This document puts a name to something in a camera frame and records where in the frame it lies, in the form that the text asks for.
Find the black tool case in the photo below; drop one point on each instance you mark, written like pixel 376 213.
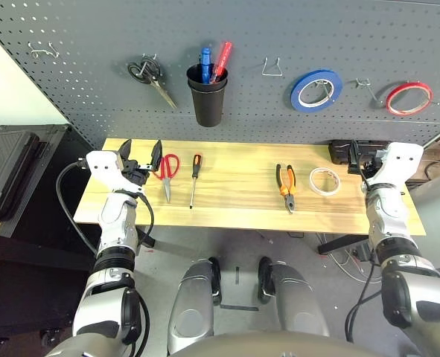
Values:
pixel 338 152

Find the black power adapter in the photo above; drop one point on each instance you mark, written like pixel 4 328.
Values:
pixel 361 253

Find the black wheeled flight case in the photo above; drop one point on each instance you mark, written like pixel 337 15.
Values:
pixel 37 279

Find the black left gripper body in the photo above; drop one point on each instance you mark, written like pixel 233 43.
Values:
pixel 134 173

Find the red tape roll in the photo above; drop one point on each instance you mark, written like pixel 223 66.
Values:
pixel 388 102

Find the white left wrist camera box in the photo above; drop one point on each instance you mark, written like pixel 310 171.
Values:
pixel 104 165

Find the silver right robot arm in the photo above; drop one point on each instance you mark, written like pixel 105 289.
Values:
pixel 387 215

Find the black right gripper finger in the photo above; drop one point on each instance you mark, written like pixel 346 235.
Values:
pixel 354 158
pixel 381 154

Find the black ribbed hard case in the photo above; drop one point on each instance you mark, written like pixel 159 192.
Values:
pixel 3 171

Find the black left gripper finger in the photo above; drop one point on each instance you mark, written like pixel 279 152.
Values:
pixel 126 150
pixel 157 156

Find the grey metal pegboard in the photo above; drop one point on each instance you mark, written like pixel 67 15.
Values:
pixel 93 37

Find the orange black pliers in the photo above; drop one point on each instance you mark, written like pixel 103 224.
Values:
pixel 286 193

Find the silver robot left leg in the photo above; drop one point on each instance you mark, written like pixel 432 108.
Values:
pixel 190 305

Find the silver robot right leg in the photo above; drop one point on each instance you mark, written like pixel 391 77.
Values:
pixel 294 297

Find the grey robot torso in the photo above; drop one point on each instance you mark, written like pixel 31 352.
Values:
pixel 242 347

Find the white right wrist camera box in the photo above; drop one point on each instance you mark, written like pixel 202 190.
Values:
pixel 402 160

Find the white tape roll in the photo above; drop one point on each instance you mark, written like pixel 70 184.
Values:
pixel 325 193

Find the double metal peg hook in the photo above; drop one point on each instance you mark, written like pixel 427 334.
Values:
pixel 37 54

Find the black table frame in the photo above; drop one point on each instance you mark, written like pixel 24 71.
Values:
pixel 338 243

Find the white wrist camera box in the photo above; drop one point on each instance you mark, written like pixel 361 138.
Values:
pixel 104 165
pixel 402 160

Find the blue tape roll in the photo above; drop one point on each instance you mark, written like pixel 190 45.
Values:
pixel 296 100

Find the black plastic cup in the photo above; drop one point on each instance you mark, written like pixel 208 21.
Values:
pixel 208 108
pixel 190 80

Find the silver robot leg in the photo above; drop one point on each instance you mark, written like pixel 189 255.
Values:
pixel 190 305
pixel 294 297

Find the short black floor tape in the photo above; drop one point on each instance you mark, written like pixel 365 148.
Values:
pixel 237 275

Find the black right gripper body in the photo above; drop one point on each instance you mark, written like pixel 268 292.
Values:
pixel 371 165

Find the orange black screwdriver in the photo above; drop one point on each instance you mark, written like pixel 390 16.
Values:
pixel 196 165

